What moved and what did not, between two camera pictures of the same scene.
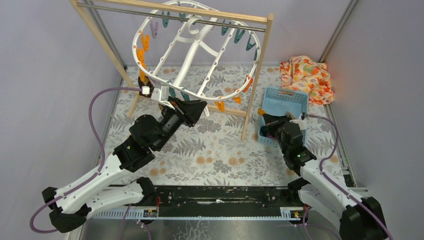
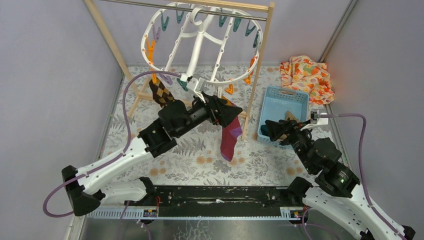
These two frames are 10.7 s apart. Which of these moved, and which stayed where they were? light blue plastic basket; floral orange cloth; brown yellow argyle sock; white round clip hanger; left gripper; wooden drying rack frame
Moved: wooden drying rack frame; white round clip hanger; left gripper; brown yellow argyle sock
Stayed: light blue plastic basket; floral orange cloth
